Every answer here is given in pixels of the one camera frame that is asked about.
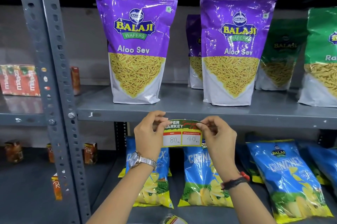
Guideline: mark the grey metal shelf board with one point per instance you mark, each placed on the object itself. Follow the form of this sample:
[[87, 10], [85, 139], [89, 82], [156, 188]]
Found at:
[[21, 110], [184, 107]]

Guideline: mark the grey perforated metal shelf upright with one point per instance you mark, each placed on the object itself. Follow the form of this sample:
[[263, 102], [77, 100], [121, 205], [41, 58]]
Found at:
[[52, 86]]

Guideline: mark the small brown juice carton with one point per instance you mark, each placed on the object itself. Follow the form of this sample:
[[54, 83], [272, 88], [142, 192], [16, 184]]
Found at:
[[13, 151], [90, 153], [50, 153]]

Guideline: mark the blue chips packet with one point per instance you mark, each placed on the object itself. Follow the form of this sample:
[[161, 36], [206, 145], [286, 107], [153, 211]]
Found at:
[[158, 187], [200, 179], [289, 176], [322, 163]]

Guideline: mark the green snack pouch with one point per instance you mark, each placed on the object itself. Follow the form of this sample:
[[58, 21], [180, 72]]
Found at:
[[320, 60], [279, 57]]

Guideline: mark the silver wristwatch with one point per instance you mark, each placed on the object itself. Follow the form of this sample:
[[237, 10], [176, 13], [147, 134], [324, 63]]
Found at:
[[140, 160]]

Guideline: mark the person's left forearm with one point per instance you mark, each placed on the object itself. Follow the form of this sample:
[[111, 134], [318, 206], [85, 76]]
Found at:
[[126, 194]]

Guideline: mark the person's right thumb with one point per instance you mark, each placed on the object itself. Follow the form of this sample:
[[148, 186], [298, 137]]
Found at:
[[209, 129]]

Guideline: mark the person's right forearm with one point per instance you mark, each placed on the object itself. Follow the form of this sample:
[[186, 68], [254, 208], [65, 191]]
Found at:
[[244, 202]]

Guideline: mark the yellow snack packet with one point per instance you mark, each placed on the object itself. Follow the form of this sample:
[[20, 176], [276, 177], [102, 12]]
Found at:
[[122, 173]]

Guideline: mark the person's right hand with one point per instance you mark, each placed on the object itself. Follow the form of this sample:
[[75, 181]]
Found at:
[[222, 144]]

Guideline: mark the purple snack pouch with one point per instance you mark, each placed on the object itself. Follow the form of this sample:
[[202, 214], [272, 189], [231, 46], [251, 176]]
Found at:
[[194, 55], [234, 47], [135, 42]]

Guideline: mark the black perforated rear upright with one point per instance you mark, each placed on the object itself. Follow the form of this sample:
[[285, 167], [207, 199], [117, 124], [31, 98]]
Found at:
[[121, 135]]

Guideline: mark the green yellow price label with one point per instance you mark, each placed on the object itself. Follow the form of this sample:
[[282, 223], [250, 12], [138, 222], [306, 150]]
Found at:
[[181, 136]]

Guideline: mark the red juice carton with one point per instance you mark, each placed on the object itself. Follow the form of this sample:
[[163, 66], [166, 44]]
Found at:
[[19, 81], [5, 80], [33, 81], [75, 80]]

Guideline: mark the small orange juice carton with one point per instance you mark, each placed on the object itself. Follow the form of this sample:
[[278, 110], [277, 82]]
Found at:
[[56, 187]]

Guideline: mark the person's left hand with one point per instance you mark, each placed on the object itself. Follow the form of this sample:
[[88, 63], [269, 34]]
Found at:
[[147, 139]]

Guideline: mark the clear snack packet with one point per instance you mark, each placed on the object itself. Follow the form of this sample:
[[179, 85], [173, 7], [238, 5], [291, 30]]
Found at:
[[173, 220]]

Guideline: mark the person's left thumb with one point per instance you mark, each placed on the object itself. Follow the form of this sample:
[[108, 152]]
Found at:
[[163, 124]]

